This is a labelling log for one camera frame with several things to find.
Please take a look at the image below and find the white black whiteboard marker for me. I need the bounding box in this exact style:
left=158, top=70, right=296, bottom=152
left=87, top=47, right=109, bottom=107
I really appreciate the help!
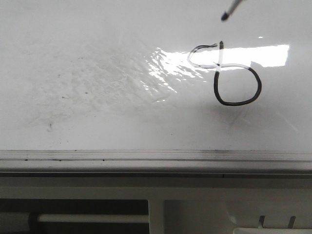
left=221, top=0, right=243, bottom=21

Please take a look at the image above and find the left metal hook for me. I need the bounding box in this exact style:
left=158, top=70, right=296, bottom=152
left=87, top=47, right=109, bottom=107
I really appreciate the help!
left=258, top=215, right=265, bottom=229

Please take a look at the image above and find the metal hook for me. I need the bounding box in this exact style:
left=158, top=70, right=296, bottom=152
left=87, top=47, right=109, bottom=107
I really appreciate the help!
left=288, top=216, right=296, bottom=229
left=258, top=215, right=265, bottom=229

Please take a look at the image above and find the white horizontal bar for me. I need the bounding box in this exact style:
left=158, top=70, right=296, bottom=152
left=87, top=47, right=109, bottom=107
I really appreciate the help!
left=38, top=214, right=149, bottom=223

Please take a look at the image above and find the white tray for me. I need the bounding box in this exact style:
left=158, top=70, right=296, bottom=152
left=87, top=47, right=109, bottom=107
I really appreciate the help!
left=233, top=228, right=312, bottom=234

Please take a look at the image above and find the right metal hook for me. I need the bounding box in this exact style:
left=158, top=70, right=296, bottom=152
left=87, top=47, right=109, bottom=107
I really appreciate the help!
left=288, top=216, right=296, bottom=229

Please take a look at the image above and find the white whiteboard with aluminium frame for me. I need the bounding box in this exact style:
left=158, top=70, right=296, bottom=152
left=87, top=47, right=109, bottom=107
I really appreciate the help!
left=0, top=0, right=312, bottom=174

